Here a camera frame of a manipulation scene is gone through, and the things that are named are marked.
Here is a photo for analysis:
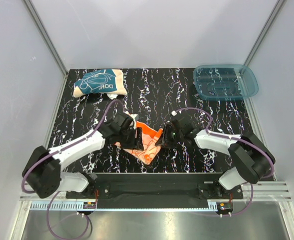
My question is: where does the aluminium rail frame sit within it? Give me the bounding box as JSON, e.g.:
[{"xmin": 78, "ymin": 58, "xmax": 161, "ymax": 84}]
[{"xmin": 19, "ymin": 180, "xmax": 292, "ymax": 202}]

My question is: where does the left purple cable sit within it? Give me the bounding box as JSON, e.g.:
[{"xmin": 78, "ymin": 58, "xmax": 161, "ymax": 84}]
[{"xmin": 21, "ymin": 99, "xmax": 125, "ymax": 238}]

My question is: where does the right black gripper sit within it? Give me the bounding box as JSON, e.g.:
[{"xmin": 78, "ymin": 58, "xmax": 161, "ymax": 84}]
[{"xmin": 155, "ymin": 124, "xmax": 183, "ymax": 149}]

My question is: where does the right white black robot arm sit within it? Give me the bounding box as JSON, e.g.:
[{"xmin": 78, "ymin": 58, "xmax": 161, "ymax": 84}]
[{"xmin": 155, "ymin": 119, "xmax": 275, "ymax": 198}]

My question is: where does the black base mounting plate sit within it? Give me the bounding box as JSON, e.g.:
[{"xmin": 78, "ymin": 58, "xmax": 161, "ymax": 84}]
[{"xmin": 66, "ymin": 173, "xmax": 243, "ymax": 211}]

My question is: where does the blue transparent plastic tray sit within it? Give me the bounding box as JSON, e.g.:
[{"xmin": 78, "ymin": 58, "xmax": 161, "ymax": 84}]
[{"xmin": 193, "ymin": 64, "xmax": 259, "ymax": 101}]

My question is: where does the orange Doraemon towel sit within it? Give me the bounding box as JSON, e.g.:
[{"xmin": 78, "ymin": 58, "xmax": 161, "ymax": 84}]
[{"xmin": 114, "ymin": 121, "xmax": 163, "ymax": 165}]

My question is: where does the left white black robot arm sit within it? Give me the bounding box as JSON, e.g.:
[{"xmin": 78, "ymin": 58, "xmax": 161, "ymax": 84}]
[{"xmin": 22, "ymin": 112, "xmax": 144, "ymax": 199}]

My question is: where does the teal Doraemon towel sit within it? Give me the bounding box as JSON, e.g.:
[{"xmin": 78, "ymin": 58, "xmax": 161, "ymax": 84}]
[{"xmin": 73, "ymin": 69, "xmax": 127, "ymax": 100}]

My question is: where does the purple cable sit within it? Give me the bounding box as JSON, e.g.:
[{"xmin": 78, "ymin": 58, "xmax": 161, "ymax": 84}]
[
  {"xmin": 170, "ymin": 107, "xmax": 275, "ymax": 217},
  {"xmin": 21, "ymin": 99, "xmax": 125, "ymax": 238}
]

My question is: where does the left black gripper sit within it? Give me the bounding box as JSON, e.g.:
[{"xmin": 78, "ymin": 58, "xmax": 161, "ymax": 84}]
[{"xmin": 118, "ymin": 126, "xmax": 144, "ymax": 151}]

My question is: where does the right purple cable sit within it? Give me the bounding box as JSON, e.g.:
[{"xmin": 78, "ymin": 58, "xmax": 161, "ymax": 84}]
[{"xmin": 170, "ymin": 107, "xmax": 275, "ymax": 217}]

